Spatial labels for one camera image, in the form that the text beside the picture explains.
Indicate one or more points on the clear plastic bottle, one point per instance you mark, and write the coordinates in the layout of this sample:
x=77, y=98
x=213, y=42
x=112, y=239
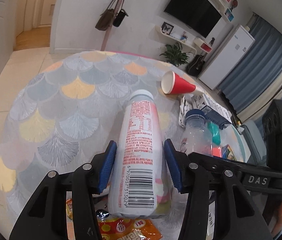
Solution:
x=196, y=137

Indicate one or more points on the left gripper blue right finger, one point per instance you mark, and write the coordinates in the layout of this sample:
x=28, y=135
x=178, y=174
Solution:
x=173, y=166

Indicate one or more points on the white red wall box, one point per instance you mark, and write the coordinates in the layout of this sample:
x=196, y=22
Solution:
x=204, y=46

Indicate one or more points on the white pink yogurt bottle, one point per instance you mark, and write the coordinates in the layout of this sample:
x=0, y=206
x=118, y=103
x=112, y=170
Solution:
x=139, y=186

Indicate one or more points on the black hanging bag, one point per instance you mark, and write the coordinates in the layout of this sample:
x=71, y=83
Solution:
x=120, y=16

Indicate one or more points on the white standing air conditioner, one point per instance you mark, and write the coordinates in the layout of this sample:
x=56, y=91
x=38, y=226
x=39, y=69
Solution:
x=226, y=57

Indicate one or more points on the red blue snack packet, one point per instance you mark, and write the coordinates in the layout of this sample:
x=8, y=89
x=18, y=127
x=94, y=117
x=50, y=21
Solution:
x=229, y=154

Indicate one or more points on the blue and beige curtains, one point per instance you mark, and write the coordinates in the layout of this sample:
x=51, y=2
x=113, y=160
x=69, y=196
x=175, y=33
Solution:
x=257, y=77

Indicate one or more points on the red white paper cup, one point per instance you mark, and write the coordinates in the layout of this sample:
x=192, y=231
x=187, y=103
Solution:
x=172, y=84

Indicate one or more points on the scallop pattern tablecloth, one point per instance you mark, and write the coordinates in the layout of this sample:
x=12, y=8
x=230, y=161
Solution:
x=71, y=111

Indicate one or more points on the teal sofa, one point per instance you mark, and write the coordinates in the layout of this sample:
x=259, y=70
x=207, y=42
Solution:
x=255, y=143

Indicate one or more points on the long blue white carton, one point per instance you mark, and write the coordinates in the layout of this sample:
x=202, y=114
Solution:
x=213, y=111

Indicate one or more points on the teal sponge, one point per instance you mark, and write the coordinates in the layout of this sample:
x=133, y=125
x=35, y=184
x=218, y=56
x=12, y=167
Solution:
x=214, y=129

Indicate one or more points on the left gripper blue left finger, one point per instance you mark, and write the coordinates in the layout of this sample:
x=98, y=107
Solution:
x=44, y=215

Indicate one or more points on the brown hanging tote bag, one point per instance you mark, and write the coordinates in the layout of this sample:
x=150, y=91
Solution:
x=106, y=17

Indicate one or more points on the white lower wall shelf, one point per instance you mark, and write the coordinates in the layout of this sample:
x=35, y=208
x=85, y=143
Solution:
x=159, y=30

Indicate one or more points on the pink soft packet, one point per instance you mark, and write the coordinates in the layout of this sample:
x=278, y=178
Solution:
x=217, y=152

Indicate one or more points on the black acoustic guitar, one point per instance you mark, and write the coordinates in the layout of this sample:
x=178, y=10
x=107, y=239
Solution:
x=194, y=68

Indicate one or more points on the pink coat rack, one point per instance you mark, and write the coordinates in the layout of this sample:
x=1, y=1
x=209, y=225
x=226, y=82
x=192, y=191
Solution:
x=108, y=31

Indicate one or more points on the butterfly picture frame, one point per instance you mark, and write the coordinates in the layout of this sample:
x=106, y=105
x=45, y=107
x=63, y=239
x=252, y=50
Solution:
x=167, y=28

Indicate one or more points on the potted green plant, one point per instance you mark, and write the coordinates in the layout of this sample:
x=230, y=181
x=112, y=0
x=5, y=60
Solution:
x=173, y=54

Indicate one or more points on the orange snack bag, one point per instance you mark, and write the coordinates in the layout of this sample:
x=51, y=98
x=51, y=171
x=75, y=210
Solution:
x=112, y=227

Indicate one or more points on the black wall television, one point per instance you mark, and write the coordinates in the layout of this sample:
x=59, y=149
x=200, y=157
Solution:
x=199, y=15

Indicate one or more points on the small blue shelf box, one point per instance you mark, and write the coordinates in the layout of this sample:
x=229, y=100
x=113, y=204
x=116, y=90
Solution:
x=229, y=15

